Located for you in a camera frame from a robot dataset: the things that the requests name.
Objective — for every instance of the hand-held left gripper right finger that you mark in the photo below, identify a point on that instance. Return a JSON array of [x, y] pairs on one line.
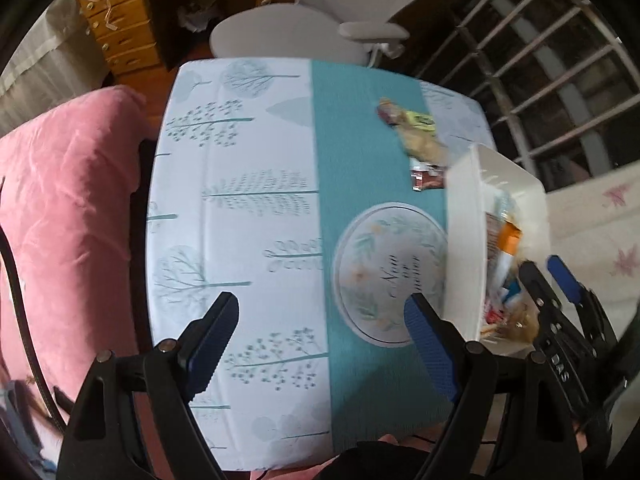
[[430, 347]]

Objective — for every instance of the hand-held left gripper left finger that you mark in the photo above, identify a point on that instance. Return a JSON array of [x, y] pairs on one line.
[[210, 347]]

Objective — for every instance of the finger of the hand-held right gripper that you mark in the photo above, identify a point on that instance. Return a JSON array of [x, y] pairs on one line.
[[550, 320], [567, 277]]

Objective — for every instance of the orange wafer packet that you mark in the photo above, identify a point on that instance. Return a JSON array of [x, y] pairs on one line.
[[510, 245]]

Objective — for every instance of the white plastic bin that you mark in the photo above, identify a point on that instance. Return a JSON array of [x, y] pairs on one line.
[[465, 260]]

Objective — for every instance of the white butterfly blanket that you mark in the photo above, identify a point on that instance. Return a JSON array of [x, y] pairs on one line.
[[595, 220]]

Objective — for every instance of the brown chocolate packet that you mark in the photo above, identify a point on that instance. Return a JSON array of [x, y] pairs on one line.
[[427, 176]]

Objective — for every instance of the tree print tablecloth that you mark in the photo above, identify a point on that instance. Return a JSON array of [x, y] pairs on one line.
[[250, 160]]

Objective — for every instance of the clear rice cracker packet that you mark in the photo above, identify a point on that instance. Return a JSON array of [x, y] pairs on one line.
[[422, 142]]

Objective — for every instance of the green packet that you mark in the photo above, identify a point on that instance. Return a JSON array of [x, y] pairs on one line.
[[420, 119]]

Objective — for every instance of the pink cloth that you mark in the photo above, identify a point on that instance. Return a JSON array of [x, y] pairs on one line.
[[65, 185]]

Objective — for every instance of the metal railing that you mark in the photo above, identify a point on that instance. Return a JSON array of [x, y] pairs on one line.
[[550, 60]]

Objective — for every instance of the brown crumbly snack packet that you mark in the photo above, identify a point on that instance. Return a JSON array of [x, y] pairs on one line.
[[389, 110]]

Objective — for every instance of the grey curtain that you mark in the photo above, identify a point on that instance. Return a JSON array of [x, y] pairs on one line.
[[45, 70]]

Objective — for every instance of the wooden drawer desk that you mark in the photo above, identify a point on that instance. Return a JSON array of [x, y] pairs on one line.
[[130, 25]]

